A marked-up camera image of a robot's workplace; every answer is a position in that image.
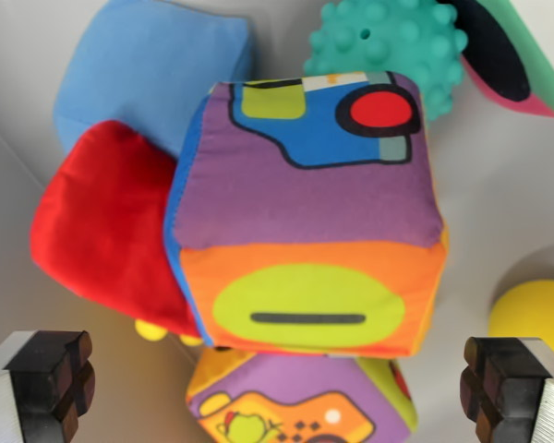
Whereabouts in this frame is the teal pink fabric toy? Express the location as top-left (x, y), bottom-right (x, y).
top-left (440, 0), bottom-right (554, 120)

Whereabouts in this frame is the teal spiky rubber ball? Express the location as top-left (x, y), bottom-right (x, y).
top-left (303, 0), bottom-right (468, 122)

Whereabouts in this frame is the black-padded metal gripper left finger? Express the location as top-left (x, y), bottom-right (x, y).
top-left (0, 329), bottom-right (96, 443)

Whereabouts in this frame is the purple cube with chick driver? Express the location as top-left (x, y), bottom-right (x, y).
top-left (185, 346), bottom-right (419, 443)

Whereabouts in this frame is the yellow knobby rubber toy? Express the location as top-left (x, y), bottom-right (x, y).
top-left (135, 317), bottom-right (203, 347)

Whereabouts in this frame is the black-padded metal gripper right finger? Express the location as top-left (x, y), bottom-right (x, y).
top-left (459, 336), bottom-right (554, 443)

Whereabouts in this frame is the purple cube blue car print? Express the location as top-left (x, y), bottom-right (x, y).
top-left (163, 71), bottom-right (449, 359)

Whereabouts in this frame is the grey plastic bin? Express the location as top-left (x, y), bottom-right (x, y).
top-left (0, 0), bottom-right (554, 443)

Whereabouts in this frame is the light blue plush block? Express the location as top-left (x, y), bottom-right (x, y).
top-left (53, 0), bottom-right (259, 158)

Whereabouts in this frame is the yellow smooth ball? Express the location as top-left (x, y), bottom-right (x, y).
top-left (488, 279), bottom-right (554, 370)

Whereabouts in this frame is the red plush block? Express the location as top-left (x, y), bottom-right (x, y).
top-left (30, 120), bottom-right (200, 339)

